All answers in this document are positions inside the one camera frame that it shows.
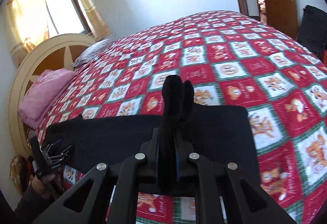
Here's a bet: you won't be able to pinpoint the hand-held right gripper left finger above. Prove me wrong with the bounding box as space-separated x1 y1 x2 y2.
32 127 161 224

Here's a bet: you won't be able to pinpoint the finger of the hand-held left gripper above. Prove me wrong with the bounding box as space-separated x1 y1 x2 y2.
41 138 64 156
48 145 73 166

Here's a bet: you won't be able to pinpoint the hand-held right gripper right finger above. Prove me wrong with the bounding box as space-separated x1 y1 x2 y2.
175 130 298 224

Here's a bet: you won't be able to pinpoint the black pants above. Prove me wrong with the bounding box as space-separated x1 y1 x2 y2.
44 75 259 198

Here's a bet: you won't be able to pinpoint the person's left forearm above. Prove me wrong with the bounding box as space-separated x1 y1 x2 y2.
14 186 61 224

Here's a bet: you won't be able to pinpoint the person's left hand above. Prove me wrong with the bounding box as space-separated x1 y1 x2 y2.
31 174 56 199

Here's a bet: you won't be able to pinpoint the folded pink blanket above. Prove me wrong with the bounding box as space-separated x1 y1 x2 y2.
18 68 77 129

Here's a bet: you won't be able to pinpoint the cream and wood headboard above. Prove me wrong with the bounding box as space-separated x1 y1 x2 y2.
8 33 96 158

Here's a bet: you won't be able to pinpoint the striped pillow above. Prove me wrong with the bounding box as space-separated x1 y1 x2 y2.
71 38 114 68

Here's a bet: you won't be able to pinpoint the red checked printed bedspread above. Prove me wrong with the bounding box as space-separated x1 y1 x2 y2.
33 11 327 224

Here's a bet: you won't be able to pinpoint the wide yellow curtain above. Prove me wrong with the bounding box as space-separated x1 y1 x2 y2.
4 0 50 67

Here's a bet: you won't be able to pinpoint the window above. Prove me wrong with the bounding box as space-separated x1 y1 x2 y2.
42 0 90 39

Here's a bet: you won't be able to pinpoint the narrow yellow curtain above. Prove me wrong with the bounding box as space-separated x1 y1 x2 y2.
65 0 112 41

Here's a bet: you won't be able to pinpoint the black folding chair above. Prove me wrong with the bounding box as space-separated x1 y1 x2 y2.
296 5 327 59

